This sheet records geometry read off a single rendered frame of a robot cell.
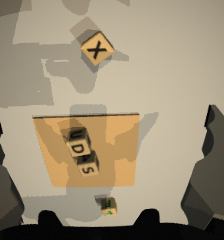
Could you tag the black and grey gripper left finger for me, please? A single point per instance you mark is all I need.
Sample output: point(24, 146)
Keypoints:
point(11, 204)

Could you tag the tan wooden letter block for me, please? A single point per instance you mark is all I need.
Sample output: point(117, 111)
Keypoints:
point(88, 165)
point(109, 207)
point(97, 48)
point(79, 142)

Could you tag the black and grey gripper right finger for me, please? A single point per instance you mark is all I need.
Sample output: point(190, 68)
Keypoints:
point(203, 200)

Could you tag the orange mat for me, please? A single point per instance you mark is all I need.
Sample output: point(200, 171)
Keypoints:
point(114, 138)

